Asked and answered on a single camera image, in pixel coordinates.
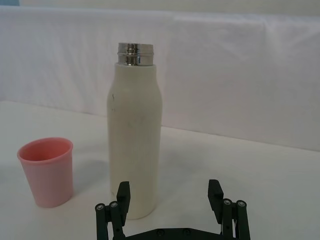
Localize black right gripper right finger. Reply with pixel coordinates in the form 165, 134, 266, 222
207, 179, 249, 240

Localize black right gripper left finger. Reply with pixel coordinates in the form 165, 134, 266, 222
94, 181, 131, 240

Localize cream vacuum bottle steel neck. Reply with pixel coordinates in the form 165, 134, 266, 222
106, 42, 163, 220

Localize white table cloth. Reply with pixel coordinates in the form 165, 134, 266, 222
0, 100, 320, 240

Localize pink plastic cup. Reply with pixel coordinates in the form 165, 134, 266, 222
17, 136, 74, 209

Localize white curtain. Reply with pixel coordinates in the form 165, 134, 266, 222
0, 5, 320, 154

